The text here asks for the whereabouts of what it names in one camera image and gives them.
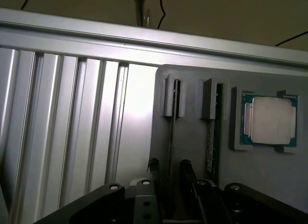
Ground RAM stick with white label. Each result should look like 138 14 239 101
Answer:
205 83 222 184

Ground grey fixture plate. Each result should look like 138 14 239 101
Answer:
148 64 308 224

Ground CPU with silver lid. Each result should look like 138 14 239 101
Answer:
241 93 298 145

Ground metal stand leg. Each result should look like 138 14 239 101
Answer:
134 0 153 27

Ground aluminium table edge rail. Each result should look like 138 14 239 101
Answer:
0 7 308 73

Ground black floor cable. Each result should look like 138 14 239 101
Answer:
20 0 35 10
275 30 308 47
154 0 167 29

